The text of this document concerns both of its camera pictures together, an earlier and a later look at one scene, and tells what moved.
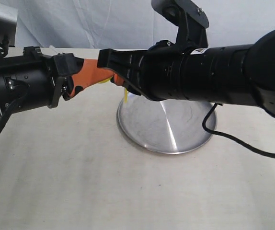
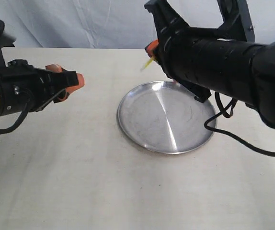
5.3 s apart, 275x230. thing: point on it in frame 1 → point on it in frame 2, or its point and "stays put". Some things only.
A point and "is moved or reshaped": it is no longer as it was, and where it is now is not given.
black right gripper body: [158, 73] → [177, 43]
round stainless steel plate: [169, 126] stays put
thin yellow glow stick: [125, 89] is moved or reshaped
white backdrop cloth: [126, 24] stays put
